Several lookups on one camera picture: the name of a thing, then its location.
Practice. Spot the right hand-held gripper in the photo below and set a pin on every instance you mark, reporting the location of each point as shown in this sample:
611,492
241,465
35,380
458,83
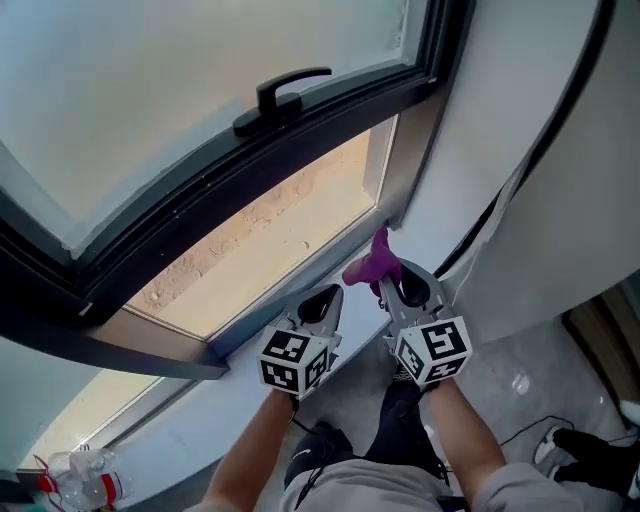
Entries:
440,340

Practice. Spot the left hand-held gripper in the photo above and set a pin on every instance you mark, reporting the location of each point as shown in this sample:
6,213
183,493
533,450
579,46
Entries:
287,350

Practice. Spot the purple cloth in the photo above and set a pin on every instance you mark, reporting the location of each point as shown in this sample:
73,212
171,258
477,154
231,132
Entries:
380,260

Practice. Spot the clear window glass pane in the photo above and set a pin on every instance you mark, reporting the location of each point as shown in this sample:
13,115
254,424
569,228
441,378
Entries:
260,235

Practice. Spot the person's left forearm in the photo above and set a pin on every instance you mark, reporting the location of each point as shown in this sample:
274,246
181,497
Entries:
245,450

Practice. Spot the person's right forearm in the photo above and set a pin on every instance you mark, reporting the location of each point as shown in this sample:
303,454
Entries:
465,440

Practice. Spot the white window sill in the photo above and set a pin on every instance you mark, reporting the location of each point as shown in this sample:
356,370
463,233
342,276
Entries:
360,310

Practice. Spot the person's right black shoe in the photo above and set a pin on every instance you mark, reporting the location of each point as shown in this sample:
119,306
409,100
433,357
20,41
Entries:
400,376

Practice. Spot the peeling white protective film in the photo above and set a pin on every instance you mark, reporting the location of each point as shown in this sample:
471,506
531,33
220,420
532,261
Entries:
492,225

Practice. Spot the person's black trousers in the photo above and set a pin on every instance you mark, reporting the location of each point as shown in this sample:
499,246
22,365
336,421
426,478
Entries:
395,425

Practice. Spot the person's grey shirt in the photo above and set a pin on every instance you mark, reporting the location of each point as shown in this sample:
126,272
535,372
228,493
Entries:
375,485

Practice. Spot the wooden slatted bench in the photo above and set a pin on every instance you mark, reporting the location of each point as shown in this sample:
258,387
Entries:
615,340

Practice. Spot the clear plastic bottle red label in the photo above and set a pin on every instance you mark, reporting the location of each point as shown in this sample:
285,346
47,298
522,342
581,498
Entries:
85,475

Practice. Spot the half frosted window pane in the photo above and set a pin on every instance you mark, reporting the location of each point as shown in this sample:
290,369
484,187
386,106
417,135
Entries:
40,390

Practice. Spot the black window frame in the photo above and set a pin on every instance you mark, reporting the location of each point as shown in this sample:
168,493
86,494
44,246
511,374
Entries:
250,165

